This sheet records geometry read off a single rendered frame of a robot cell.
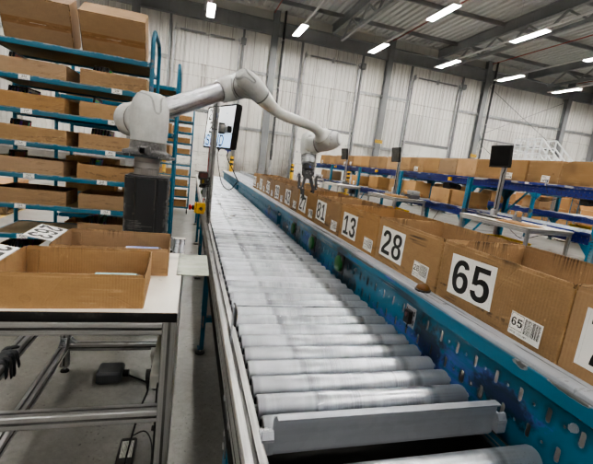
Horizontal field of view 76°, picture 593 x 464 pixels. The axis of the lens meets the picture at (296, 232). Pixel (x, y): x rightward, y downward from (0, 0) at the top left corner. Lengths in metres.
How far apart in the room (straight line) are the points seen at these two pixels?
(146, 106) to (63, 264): 0.75
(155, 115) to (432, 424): 1.52
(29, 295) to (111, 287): 0.20
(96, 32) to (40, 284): 2.13
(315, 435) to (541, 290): 0.54
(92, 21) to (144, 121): 1.33
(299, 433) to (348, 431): 0.09
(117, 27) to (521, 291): 2.72
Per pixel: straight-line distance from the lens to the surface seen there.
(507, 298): 0.99
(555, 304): 0.92
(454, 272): 1.12
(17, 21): 3.19
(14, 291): 1.23
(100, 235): 1.74
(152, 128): 1.80
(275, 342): 1.04
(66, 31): 3.11
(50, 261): 1.48
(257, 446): 0.72
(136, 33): 2.99
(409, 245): 1.31
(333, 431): 0.77
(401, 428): 0.84
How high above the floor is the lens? 1.21
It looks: 10 degrees down
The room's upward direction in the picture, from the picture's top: 7 degrees clockwise
